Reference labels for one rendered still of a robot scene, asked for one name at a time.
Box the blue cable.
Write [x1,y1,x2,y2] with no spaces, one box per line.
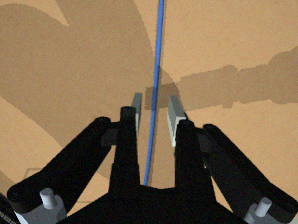
[143,0,164,186]

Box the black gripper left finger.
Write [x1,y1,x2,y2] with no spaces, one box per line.
[7,93,144,224]

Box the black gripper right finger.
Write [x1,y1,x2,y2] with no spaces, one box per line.
[167,95,298,224]

